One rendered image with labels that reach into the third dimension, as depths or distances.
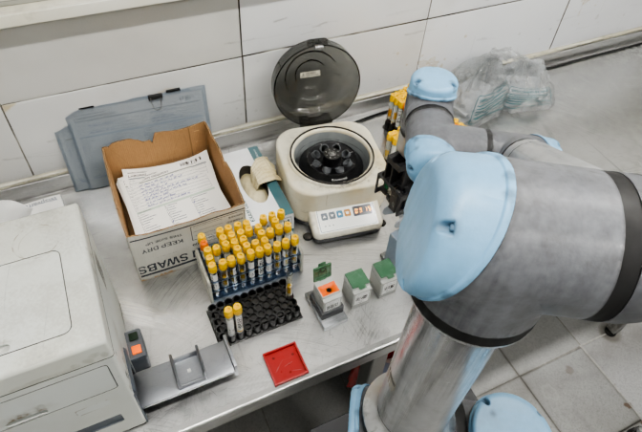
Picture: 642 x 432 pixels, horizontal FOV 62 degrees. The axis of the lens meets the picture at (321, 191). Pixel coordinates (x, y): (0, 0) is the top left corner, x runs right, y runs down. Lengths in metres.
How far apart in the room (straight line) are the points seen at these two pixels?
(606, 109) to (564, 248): 1.49
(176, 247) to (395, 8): 0.80
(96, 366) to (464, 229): 0.61
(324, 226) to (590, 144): 0.84
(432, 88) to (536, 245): 0.48
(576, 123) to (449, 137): 1.01
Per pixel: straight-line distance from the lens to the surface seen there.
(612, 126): 1.81
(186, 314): 1.14
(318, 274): 1.06
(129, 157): 1.32
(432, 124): 0.79
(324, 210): 1.22
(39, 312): 0.85
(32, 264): 0.91
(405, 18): 1.49
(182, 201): 1.25
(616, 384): 2.34
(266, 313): 1.10
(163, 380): 1.04
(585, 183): 0.42
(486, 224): 0.38
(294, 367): 1.07
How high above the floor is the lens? 1.85
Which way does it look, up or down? 47 degrees down
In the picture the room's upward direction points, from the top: 4 degrees clockwise
